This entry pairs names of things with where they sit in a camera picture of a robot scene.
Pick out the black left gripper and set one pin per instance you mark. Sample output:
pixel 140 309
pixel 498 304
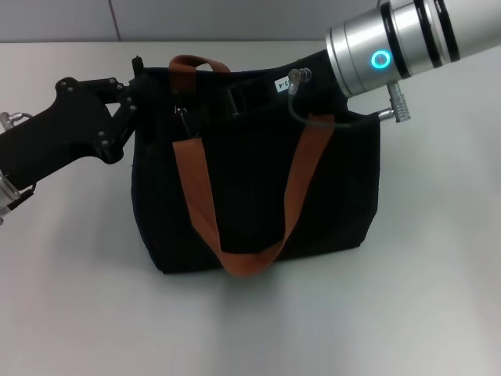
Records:
pixel 55 133

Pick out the silver zipper pull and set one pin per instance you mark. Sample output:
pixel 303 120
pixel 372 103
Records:
pixel 186 121

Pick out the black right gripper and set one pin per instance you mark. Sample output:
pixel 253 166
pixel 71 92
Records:
pixel 305 90

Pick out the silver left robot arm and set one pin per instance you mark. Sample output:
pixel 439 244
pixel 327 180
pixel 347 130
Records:
pixel 6 197

